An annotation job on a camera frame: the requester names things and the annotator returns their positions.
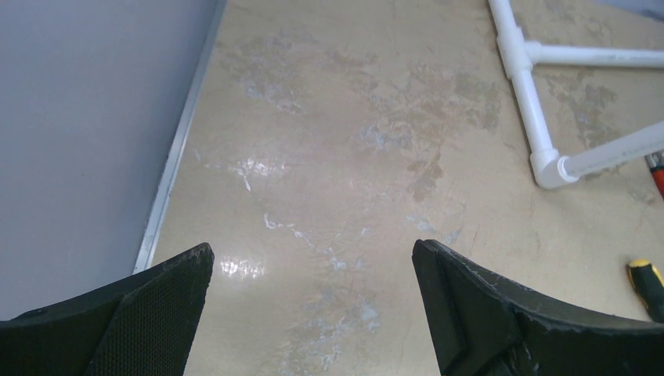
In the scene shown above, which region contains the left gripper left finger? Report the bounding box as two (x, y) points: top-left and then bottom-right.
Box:
(1, 243), (215, 375)

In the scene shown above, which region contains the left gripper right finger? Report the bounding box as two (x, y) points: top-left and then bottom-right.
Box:
(412, 240), (663, 375)

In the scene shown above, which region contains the yellow black screwdriver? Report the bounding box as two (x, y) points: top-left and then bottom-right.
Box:
(626, 259), (663, 324)

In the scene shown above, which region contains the red adjustable wrench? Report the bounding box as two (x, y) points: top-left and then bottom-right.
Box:
(644, 150), (664, 197)

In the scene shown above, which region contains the white pvc pipe frame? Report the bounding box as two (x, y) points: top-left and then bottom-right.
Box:
(489, 0), (663, 190)

